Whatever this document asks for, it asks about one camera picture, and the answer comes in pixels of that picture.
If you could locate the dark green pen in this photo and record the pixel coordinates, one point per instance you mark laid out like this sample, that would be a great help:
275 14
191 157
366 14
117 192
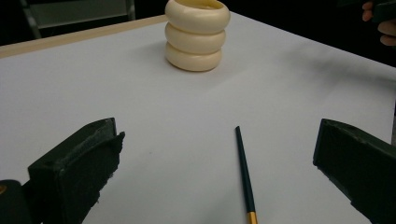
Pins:
246 180

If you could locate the white table mat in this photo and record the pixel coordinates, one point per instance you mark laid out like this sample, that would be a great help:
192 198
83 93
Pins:
186 102

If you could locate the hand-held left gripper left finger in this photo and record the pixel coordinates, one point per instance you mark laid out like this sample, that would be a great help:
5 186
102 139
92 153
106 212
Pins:
74 174

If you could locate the cream ribbed pen holder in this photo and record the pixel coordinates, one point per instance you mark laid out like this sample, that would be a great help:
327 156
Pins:
194 43

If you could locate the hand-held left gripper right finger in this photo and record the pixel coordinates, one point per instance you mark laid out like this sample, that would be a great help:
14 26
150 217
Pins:
361 161

